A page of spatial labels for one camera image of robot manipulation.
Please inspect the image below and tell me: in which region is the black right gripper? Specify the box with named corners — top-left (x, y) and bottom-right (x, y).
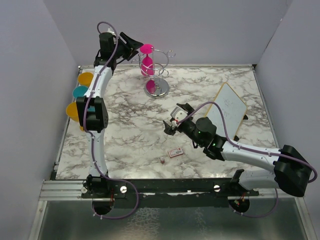
top-left (164, 103), bottom-right (204, 147)

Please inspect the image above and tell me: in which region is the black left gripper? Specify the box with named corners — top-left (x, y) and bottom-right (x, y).
top-left (111, 32), bottom-right (143, 60)

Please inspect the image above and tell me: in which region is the yellow wine glass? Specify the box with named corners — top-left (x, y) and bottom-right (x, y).
top-left (77, 72), bottom-right (94, 87)
top-left (65, 101), bottom-right (80, 124)

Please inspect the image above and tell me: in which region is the blue wine glass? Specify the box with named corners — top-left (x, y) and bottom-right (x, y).
top-left (72, 85), bottom-right (88, 99)

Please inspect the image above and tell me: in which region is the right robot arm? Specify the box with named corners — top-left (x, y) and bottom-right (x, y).
top-left (164, 103), bottom-right (317, 197)

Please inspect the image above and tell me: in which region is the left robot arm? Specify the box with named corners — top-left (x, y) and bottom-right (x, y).
top-left (75, 32), bottom-right (143, 198)

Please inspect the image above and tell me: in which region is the pink wine glass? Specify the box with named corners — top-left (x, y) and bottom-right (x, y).
top-left (139, 43), bottom-right (157, 94)

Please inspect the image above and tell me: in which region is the chrome wine glass rack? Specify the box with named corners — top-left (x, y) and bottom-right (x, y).
top-left (131, 47), bottom-right (176, 99)

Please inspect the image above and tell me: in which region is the small red white box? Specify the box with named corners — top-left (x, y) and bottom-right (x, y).
top-left (168, 147), bottom-right (184, 158)

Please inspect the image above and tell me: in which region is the small yellow-framed whiteboard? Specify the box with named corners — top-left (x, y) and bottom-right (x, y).
top-left (205, 83), bottom-right (248, 140)

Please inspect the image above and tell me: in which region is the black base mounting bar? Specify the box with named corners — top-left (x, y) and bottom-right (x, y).
top-left (81, 170), bottom-right (259, 214)

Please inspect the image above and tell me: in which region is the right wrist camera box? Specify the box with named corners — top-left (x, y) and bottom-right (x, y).
top-left (170, 106), bottom-right (188, 126)

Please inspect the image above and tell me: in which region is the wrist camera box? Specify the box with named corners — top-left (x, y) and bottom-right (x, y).
top-left (107, 27), bottom-right (116, 36)
top-left (170, 106), bottom-right (188, 126)

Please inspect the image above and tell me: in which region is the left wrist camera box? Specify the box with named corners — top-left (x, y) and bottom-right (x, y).
top-left (107, 27), bottom-right (116, 36)

